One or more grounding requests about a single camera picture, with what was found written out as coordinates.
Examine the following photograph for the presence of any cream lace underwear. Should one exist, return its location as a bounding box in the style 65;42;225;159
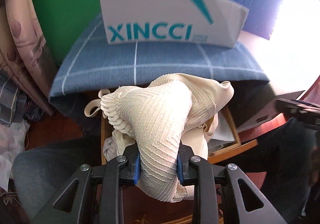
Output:
84;73;234;203

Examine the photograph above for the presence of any wooden drawer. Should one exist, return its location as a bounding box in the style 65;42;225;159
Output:
101;107;258;164

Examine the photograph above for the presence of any grey fabric storage box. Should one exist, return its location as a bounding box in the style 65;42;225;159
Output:
230;90;304;132

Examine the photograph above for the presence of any plaid blue grey blanket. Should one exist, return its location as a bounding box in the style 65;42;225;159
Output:
0;69;27;127

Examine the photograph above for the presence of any blue checked cloth cover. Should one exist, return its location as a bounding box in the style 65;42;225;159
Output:
49;15;269;114

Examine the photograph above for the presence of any beige leaf-print curtain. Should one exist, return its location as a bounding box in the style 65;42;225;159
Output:
1;0;57;115

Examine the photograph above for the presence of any white XINCCI shoe box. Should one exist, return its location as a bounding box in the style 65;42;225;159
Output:
100;0;249;48

